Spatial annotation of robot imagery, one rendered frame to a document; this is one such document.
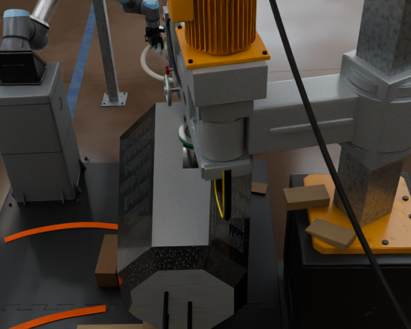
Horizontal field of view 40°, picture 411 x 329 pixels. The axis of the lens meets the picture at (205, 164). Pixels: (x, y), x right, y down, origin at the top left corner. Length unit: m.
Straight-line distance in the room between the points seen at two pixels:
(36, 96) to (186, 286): 1.56
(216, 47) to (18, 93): 1.89
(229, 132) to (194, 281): 0.73
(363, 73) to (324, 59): 3.21
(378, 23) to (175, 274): 1.28
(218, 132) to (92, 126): 2.61
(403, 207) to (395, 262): 0.31
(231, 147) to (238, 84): 0.33
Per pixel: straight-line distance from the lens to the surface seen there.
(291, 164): 4.13
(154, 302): 2.63
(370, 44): 2.19
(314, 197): 2.67
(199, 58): 1.90
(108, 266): 3.35
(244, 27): 1.90
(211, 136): 2.12
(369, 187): 2.48
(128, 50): 5.61
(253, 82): 1.91
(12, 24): 3.60
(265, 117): 2.10
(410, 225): 2.71
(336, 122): 2.21
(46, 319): 3.35
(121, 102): 4.84
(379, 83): 2.16
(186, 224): 2.54
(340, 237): 2.53
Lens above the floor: 2.65
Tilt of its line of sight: 40 degrees down
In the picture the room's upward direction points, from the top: 2 degrees counter-clockwise
